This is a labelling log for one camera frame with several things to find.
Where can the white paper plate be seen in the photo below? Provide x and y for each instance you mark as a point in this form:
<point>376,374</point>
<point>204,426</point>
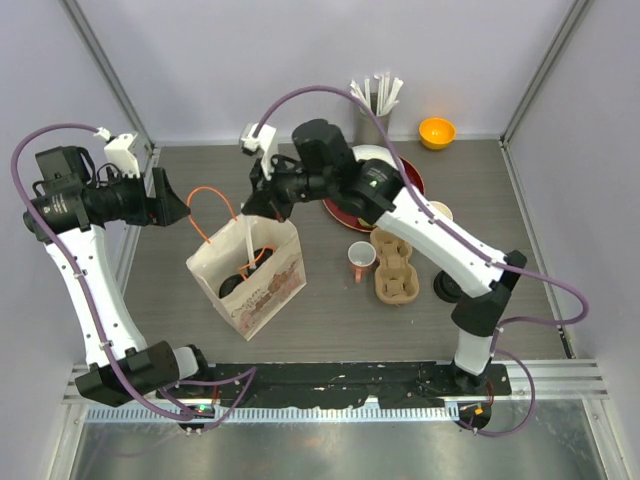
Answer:
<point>368,152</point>

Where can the black cup lid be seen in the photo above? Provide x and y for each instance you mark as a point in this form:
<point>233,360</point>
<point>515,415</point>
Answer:
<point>229,284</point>
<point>260,257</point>

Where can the black cup lids stack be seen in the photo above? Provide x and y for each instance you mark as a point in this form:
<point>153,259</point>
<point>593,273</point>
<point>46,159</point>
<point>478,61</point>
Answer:
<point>446,288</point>

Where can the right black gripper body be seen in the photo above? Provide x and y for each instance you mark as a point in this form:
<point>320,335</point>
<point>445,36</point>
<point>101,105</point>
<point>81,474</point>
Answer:
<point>294,184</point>

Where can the red round tray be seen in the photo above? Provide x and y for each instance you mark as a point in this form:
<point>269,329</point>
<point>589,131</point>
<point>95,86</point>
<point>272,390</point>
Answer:
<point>355,223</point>

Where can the white wrapped straws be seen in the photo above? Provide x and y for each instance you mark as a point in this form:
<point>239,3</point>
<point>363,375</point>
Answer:
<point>379,92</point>

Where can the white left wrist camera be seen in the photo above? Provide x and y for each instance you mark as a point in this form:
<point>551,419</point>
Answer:
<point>120,151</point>

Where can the brown cardboard cup carrier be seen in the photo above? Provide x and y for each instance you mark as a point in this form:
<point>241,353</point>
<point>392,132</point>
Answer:
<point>395,279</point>

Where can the paper takeout bag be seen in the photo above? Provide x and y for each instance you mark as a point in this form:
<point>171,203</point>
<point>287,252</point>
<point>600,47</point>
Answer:
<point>267,289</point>

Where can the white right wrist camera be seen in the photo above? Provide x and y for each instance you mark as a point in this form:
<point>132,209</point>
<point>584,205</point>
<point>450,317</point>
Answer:
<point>262,143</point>

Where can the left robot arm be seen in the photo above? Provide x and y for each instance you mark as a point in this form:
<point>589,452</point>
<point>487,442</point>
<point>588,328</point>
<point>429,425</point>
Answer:
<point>76,206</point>

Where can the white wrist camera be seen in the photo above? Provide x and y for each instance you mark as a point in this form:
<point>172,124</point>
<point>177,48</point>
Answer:
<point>120,151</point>
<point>262,143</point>

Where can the stack of white paper cups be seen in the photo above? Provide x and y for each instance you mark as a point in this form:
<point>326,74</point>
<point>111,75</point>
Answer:
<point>442,208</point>

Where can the grey straw holder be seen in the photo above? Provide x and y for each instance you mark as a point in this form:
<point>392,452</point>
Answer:
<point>366,131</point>

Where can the pink mug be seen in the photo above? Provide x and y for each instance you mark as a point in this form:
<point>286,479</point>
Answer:
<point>361,256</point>

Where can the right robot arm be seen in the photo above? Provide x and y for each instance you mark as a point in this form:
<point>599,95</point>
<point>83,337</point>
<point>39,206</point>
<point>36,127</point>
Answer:
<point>373,190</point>

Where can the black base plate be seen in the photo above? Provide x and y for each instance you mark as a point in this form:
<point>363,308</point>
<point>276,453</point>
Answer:
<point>350,384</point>

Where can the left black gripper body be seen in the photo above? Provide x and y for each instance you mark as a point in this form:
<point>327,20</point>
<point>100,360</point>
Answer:
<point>128,201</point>

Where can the orange bowl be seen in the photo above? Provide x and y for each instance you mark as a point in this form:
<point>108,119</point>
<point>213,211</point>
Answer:
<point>436,133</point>

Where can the white straw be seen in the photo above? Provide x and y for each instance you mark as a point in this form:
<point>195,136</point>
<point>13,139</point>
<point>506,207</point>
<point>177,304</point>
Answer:
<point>249,243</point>

